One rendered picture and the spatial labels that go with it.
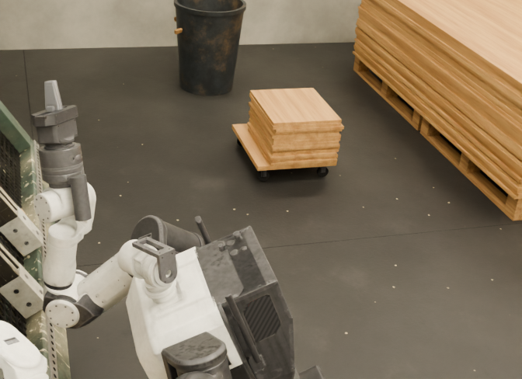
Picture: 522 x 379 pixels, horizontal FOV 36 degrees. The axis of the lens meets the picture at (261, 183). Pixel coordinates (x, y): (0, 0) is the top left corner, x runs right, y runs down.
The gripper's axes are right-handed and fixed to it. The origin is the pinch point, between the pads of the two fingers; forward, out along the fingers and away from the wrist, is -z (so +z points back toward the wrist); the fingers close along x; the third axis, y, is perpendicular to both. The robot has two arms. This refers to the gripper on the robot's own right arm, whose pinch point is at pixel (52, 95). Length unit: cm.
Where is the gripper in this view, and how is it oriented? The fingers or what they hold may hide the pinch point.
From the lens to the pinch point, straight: 174.0
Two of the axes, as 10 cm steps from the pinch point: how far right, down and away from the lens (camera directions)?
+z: 0.7, 9.6, 2.6
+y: -9.5, -0.1, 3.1
